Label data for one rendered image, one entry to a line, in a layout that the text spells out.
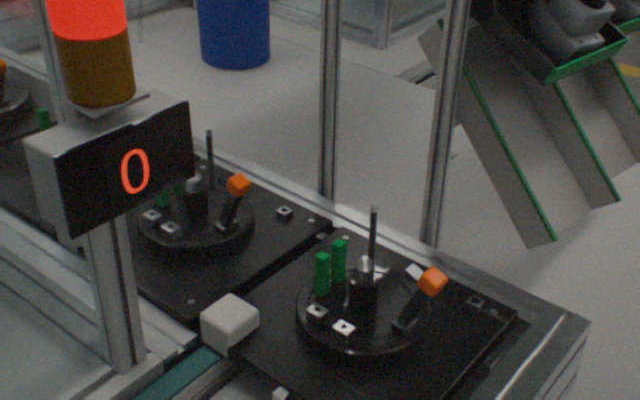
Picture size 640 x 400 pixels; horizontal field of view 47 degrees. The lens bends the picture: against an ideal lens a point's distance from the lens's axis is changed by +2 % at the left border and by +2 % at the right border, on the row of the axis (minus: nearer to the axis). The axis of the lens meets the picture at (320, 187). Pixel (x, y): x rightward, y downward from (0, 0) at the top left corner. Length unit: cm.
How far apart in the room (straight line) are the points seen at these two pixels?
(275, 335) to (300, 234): 18
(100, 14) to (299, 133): 85
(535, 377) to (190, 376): 34
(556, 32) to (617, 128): 31
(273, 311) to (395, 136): 64
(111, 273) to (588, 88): 69
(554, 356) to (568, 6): 35
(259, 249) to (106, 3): 42
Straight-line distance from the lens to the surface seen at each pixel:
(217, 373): 78
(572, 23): 80
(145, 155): 58
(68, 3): 52
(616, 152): 107
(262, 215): 92
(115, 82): 54
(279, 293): 80
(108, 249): 66
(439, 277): 68
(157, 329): 80
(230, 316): 75
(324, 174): 99
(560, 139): 95
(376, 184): 119
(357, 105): 145
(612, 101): 108
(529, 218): 85
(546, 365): 78
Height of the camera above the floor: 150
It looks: 33 degrees down
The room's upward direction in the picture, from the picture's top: 1 degrees clockwise
